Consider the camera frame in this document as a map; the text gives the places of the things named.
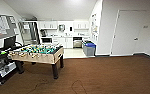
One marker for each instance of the grey wall bulletin board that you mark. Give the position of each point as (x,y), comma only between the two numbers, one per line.
(2,26)

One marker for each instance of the white three-door wall cabinet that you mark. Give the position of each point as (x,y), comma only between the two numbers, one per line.
(81,25)

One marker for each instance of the dark coffee machine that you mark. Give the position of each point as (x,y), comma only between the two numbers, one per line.
(43,33)

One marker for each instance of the white drawer unit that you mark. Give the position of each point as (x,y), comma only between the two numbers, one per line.
(55,40)
(86,38)

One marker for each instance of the white room door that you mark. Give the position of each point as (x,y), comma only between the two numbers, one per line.
(129,33)

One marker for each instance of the white two-door wall cabinet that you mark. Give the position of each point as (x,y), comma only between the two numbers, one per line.
(48,25)

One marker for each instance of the dark lidded waste bin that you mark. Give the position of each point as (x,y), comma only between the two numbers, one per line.
(83,43)

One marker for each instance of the wall poster board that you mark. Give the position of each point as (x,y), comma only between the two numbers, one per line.
(95,26)

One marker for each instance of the green foosball table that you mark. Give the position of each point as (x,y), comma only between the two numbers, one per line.
(41,53)

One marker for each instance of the built-in black microwave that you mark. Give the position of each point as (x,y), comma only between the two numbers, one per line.
(46,40)

